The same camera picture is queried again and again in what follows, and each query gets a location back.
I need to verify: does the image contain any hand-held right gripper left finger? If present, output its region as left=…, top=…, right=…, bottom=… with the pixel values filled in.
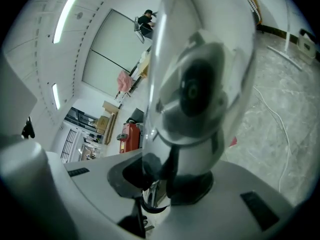
left=63, top=148, right=147, bottom=240

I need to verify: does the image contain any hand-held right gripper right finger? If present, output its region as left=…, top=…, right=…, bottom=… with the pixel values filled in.
left=151, top=159, right=294, bottom=240

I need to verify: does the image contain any red vacuum cleaner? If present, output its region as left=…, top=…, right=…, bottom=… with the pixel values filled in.
left=116, top=122, right=144, bottom=155

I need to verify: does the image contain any black metal railing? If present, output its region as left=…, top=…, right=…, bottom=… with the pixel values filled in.
left=59, top=128, right=78, bottom=164

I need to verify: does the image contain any cardboard box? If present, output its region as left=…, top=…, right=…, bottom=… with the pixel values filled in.
left=96, top=115, right=111, bottom=135

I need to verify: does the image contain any dark grey board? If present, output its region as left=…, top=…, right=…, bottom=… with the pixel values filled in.
left=129, top=107, right=145, bottom=125

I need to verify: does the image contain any long ceiling light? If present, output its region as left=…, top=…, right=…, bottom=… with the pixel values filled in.
left=51, top=83, right=62, bottom=111
left=51, top=0, right=82, bottom=45

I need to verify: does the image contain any pink cloth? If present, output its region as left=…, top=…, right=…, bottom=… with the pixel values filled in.
left=117, top=70, right=135, bottom=94

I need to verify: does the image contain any grey chair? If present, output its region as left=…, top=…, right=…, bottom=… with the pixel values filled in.
left=133, top=16, right=146, bottom=45

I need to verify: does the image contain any small white device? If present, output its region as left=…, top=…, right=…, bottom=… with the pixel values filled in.
left=296, top=28, right=318, bottom=65

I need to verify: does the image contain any white floor lamp stand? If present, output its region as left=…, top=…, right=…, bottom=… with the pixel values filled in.
left=266, top=0, right=304, bottom=72

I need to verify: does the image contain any striped blanket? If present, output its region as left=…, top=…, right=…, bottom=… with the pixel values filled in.
left=240, top=0, right=263, bottom=26

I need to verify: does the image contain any white floor cable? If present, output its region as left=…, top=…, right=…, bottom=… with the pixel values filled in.
left=252, top=85, right=293, bottom=193

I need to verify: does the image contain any black frame table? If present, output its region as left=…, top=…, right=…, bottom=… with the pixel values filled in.
left=113, top=43, right=154, bottom=100

